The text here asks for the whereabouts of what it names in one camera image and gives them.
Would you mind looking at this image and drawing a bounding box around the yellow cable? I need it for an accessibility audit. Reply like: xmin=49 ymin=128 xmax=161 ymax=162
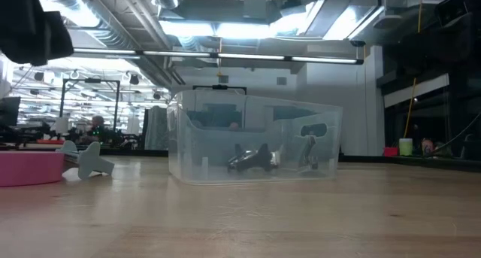
xmin=402 ymin=0 xmax=424 ymax=138

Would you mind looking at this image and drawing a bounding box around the grey fabric panel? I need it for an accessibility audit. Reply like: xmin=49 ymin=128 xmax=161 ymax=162
xmin=144 ymin=105 xmax=169 ymax=150

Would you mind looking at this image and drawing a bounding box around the person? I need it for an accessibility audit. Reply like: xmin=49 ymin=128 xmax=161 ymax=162
xmin=89 ymin=114 xmax=110 ymax=142

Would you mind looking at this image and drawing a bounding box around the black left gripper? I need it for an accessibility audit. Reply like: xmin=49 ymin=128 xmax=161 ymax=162
xmin=0 ymin=10 xmax=74 ymax=67

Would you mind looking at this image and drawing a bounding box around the black rig frame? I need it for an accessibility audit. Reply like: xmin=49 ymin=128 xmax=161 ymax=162
xmin=192 ymin=83 xmax=248 ymax=96
xmin=59 ymin=77 xmax=122 ymax=137

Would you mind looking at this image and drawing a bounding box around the pink tape roll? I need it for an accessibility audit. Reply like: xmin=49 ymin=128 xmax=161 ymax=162
xmin=0 ymin=150 xmax=65 ymax=187

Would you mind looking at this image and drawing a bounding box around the long LED light bar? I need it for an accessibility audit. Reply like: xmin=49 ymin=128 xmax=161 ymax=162
xmin=71 ymin=47 xmax=365 ymax=66

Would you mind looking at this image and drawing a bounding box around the green cup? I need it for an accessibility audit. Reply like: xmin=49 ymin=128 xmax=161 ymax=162
xmin=398 ymin=138 xmax=414 ymax=157

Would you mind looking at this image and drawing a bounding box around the clear plastic bag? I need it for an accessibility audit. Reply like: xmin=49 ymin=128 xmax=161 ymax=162
xmin=166 ymin=90 xmax=343 ymax=187

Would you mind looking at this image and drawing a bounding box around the dark grey staple remover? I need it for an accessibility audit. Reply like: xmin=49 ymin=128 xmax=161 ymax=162
xmin=226 ymin=142 xmax=282 ymax=173

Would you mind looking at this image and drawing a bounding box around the computer monitor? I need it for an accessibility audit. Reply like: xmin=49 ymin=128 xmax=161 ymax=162
xmin=0 ymin=96 xmax=22 ymax=127

